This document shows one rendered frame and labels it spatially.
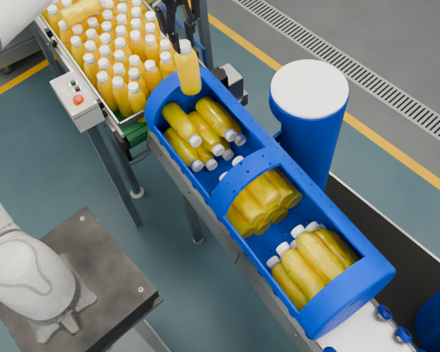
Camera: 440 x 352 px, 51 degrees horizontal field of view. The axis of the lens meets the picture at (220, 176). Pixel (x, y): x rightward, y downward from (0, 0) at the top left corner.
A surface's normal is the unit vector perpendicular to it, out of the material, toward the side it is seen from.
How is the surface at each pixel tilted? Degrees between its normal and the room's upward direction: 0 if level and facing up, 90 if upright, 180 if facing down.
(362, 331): 0
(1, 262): 7
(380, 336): 0
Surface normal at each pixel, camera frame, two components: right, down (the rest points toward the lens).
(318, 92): -0.07, -0.51
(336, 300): -0.43, -0.22
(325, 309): -0.61, -0.03
